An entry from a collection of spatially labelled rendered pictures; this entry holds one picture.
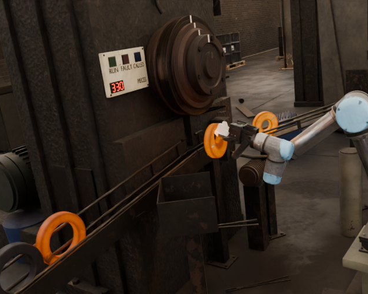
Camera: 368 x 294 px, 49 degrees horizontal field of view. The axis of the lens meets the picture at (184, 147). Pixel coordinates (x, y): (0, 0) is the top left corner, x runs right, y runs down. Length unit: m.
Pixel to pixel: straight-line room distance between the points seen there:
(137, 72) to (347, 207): 1.44
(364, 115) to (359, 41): 2.95
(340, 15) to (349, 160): 2.34
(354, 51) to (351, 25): 0.25
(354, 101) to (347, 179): 1.01
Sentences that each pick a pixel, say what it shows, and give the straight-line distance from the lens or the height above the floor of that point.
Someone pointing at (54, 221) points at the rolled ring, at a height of 0.74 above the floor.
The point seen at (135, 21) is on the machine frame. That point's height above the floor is 1.35.
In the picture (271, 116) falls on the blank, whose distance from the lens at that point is 2.38.
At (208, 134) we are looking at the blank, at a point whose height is 0.85.
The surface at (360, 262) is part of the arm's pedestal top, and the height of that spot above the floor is 0.30.
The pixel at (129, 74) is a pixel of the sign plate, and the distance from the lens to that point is 1.80.
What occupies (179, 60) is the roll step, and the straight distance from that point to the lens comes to 1.82.
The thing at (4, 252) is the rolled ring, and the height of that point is 0.72.
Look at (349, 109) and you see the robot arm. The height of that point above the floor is 0.95.
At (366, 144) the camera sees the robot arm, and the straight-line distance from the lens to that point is 1.57.
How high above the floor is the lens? 1.29
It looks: 16 degrees down
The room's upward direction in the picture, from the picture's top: 8 degrees counter-clockwise
